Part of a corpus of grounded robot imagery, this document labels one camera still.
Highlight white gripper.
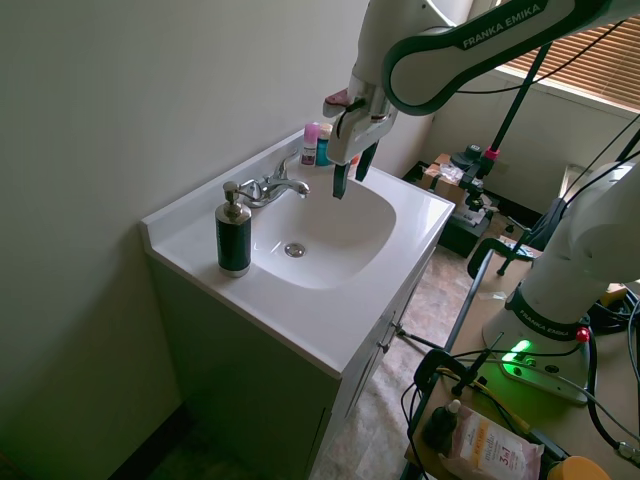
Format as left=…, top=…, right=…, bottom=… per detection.
left=327, top=101, right=400, bottom=200

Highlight teal jar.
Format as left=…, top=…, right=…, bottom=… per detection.
left=315, top=123, right=334, bottom=168

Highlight pink cap deodorant stick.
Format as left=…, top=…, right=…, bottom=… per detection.
left=301, top=122, right=323, bottom=167

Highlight chrome faucet spout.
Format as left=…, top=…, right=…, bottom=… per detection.
left=259, top=180, right=312, bottom=202

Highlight white sink vanity top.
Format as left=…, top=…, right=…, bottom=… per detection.
left=140, top=127, right=456, bottom=379

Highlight cardboard box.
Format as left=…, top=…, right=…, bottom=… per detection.
left=419, top=153, right=474, bottom=204

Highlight black case on floor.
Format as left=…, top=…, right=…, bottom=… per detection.
left=438, top=194, right=501, bottom=259

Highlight black soap dispenser bottle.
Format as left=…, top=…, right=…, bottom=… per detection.
left=215, top=181, right=253, bottom=279

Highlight black C-clamp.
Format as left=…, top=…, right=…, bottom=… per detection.
left=412, top=331, right=506, bottom=401
left=467, top=237, right=526, bottom=279

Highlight white vanity cabinet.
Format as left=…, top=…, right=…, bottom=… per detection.
left=146, top=234, right=441, bottom=480

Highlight wooden window blinds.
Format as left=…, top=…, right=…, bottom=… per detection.
left=497, top=7, right=640, bottom=114

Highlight small dark dropper bottle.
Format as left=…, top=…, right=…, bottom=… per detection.
left=422, top=398, right=462, bottom=449

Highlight wooden work table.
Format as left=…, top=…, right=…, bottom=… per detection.
left=404, top=247, right=640, bottom=480

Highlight pink wet wipes pack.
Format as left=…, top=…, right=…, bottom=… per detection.
left=438, top=405, right=545, bottom=480

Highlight orange round object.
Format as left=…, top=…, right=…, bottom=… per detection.
left=552, top=455, right=614, bottom=480

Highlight chrome faucet lever handle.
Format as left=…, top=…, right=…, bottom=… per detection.
left=236, top=179, right=269, bottom=209
left=272, top=149, right=300, bottom=184

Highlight chrome cabinet door handle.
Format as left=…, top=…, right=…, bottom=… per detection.
left=378, top=322, right=405, bottom=351

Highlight black camera stand pole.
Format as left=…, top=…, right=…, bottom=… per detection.
left=479, top=42, right=551, bottom=174

